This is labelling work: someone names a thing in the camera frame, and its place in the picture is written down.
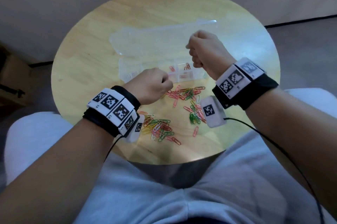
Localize person's left hand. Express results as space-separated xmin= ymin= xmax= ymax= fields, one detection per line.
xmin=123 ymin=68 xmax=174 ymax=105

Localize person's right hand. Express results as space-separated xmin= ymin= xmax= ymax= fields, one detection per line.
xmin=185 ymin=30 xmax=237 ymax=81

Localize pile of coloured paper clips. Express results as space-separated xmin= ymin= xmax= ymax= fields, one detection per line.
xmin=138 ymin=85 xmax=209 ymax=146

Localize clear plastic compartment box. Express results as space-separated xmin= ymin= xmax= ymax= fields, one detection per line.
xmin=109 ymin=19 xmax=219 ymax=84

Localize person's left forearm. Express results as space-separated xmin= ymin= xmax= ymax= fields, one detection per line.
xmin=0 ymin=118 xmax=115 ymax=224

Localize person's right forearm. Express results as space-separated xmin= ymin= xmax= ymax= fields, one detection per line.
xmin=245 ymin=87 xmax=337 ymax=219

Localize brown cardboard box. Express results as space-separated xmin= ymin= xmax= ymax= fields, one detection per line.
xmin=0 ymin=45 xmax=33 ymax=107

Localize black left wristband white markers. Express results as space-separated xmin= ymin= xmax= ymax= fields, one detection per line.
xmin=83 ymin=85 xmax=145 ymax=143

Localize black wristband white markers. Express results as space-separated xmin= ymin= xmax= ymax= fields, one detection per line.
xmin=212 ymin=57 xmax=279 ymax=111
xmin=83 ymin=85 xmax=145 ymax=143

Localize black right wristband white markers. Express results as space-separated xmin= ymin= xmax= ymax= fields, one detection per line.
xmin=212 ymin=57 xmax=279 ymax=111

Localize dark blue shirt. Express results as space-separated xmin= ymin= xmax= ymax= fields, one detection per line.
xmin=183 ymin=218 xmax=232 ymax=224

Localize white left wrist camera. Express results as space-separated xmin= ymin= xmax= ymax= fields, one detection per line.
xmin=124 ymin=115 xmax=145 ymax=143

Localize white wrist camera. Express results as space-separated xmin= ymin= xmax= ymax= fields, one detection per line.
xmin=200 ymin=96 xmax=227 ymax=128
xmin=124 ymin=115 xmax=145 ymax=143

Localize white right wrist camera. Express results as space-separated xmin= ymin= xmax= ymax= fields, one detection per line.
xmin=200 ymin=96 xmax=227 ymax=128

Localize black left camera cable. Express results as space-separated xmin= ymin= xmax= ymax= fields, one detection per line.
xmin=104 ymin=136 xmax=124 ymax=163

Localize black camera cable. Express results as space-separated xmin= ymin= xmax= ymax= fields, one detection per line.
xmin=104 ymin=136 xmax=124 ymax=163
xmin=224 ymin=118 xmax=325 ymax=224

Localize black right camera cable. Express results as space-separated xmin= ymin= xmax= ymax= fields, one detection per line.
xmin=224 ymin=118 xmax=325 ymax=224

